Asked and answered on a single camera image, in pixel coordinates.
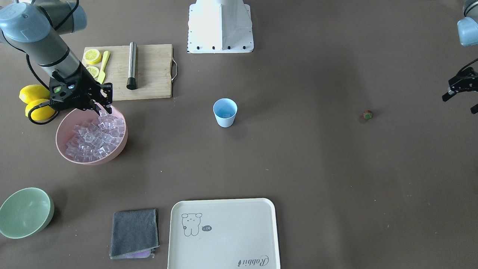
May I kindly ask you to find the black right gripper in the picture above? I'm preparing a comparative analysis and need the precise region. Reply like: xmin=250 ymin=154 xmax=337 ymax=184
xmin=77 ymin=66 xmax=113 ymax=116

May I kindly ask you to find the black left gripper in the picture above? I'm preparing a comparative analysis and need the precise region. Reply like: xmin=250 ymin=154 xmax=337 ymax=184
xmin=442 ymin=67 xmax=478 ymax=114

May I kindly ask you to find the clear ice cube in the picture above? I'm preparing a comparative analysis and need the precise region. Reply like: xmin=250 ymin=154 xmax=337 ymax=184
xmin=99 ymin=109 xmax=108 ymax=118

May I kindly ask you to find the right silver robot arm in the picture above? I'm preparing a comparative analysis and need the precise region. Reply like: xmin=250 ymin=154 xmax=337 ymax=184
xmin=0 ymin=0 xmax=113 ymax=114

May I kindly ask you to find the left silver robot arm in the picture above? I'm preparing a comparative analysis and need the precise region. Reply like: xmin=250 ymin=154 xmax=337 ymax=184
xmin=442 ymin=0 xmax=478 ymax=102

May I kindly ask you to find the pile of clear ice cubes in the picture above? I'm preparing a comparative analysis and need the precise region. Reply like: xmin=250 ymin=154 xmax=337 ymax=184
xmin=65 ymin=115 xmax=126 ymax=163

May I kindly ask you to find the light blue plastic cup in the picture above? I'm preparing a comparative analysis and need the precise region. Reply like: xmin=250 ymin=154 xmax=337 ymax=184
xmin=213 ymin=98 xmax=238 ymax=128

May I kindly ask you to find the yellow plastic knife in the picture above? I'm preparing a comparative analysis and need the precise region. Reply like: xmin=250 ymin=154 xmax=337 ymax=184
xmin=97 ymin=50 xmax=111 ymax=84

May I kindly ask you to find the lemon slice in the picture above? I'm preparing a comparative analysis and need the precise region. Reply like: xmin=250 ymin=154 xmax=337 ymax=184
xmin=83 ymin=48 xmax=102 ymax=65
xmin=86 ymin=66 xmax=100 ymax=78

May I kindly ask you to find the steel muddler black tip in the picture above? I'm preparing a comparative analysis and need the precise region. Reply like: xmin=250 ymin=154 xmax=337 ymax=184
xmin=126 ymin=41 xmax=138 ymax=90

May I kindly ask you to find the pink bowl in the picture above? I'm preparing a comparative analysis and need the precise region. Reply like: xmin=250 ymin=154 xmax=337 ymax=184
xmin=55 ymin=107 xmax=128 ymax=166

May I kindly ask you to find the yellow lemon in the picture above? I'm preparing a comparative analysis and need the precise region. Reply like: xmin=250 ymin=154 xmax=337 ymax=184
xmin=19 ymin=84 xmax=50 ymax=104
xmin=25 ymin=99 xmax=55 ymax=121

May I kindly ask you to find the wooden cutting board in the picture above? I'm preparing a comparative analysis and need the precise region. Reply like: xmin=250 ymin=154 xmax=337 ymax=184
xmin=94 ymin=44 xmax=175 ymax=101

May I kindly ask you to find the red strawberry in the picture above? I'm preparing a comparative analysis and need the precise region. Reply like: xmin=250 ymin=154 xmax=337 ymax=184
xmin=362 ymin=110 xmax=373 ymax=120

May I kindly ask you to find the green bowl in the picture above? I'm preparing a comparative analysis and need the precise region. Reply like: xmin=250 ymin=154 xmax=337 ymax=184
xmin=0 ymin=187 xmax=55 ymax=239

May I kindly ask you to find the grey folded cloth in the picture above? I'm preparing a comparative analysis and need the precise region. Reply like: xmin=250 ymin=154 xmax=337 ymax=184
xmin=109 ymin=209 xmax=160 ymax=259

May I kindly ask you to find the cream rabbit tray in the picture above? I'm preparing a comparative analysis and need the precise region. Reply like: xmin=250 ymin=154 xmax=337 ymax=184
xmin=167 ymin=198 xmax=281 ymax=269

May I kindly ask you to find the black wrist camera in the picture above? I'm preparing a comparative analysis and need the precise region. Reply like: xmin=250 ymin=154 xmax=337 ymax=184
xmin=49 ymin=69 xmax=86 ymax=111

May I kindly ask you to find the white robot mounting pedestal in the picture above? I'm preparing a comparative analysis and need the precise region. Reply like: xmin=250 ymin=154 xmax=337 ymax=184
xmin=187 ymin=0 xmax=254 ymax=53

